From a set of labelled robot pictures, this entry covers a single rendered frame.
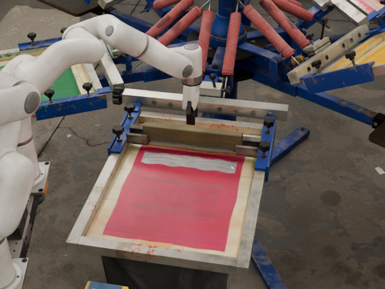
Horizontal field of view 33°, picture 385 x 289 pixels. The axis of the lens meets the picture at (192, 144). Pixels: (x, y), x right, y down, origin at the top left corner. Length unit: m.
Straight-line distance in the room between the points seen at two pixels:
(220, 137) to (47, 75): 0.76
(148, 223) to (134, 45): 0.60
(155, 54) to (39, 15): 3.96
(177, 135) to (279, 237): 1.26
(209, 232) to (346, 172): 1.99
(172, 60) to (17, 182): 0.79
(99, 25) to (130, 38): 0.11
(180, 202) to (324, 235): 1.46
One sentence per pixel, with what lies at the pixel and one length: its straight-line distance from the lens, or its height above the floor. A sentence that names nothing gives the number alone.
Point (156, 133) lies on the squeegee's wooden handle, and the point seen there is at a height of 1.03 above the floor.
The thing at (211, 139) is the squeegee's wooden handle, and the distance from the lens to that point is 2.44.
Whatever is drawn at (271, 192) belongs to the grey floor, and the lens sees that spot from 3.81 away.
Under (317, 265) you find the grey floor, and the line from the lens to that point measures 3.43.
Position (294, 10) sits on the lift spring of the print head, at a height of 1.15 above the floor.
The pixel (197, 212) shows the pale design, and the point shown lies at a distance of 2.23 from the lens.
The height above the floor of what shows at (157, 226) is 0.95.
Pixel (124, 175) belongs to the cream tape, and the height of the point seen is 0.95.
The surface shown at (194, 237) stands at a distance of 2.14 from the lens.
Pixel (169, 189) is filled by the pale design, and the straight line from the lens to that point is 2.33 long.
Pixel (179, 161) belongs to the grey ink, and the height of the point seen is 0.96.
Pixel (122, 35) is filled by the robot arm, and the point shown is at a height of 1.55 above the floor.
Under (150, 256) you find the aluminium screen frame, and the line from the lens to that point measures 2.05.
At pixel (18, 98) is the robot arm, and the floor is 1.69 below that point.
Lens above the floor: 2.45
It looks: 36 degrees down
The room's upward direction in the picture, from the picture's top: straight up
